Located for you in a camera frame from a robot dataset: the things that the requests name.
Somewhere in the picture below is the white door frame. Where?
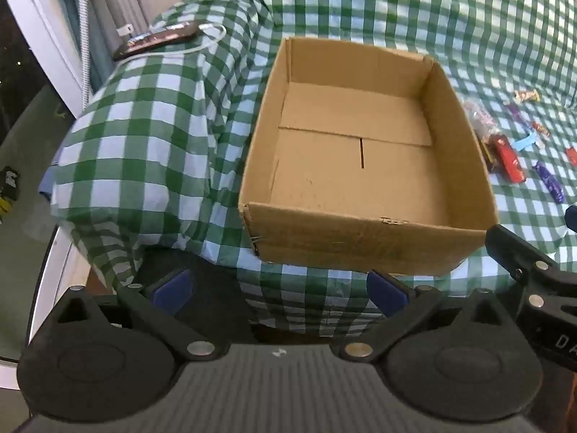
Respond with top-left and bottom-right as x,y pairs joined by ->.
0,0 -> 88,109

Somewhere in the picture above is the black smartphone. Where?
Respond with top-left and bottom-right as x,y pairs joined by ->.
113,22 -> 199,61

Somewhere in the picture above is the garment steamer with striped hose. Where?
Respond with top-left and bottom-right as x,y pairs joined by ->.
74,0 -> 93,111

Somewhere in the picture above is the large red snack bag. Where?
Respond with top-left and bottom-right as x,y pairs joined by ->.
489,134 -> 527,185

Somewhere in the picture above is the green checked sofa cover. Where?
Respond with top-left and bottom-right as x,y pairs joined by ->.
38,0 -> 577,339

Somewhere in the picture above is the black and yellow object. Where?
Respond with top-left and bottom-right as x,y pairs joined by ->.
0,167 -> 21,217

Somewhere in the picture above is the clear plastic snack bag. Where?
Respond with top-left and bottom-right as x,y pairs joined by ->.
461,99 -> 497,138

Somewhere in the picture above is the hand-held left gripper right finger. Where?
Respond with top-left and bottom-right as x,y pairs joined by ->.
331,271 -> 515,362

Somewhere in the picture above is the white charging cable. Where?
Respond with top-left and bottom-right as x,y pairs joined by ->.
182,23 -> 227,52

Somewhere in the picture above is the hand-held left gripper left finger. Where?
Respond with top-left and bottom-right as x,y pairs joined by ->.
58,268 -> 226,362

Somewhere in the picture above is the cardboard box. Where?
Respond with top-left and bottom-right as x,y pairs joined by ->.
238,36 -> 501,278

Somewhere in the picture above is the purple candy packet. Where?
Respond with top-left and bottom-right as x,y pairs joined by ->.
532,161 -> 566,204

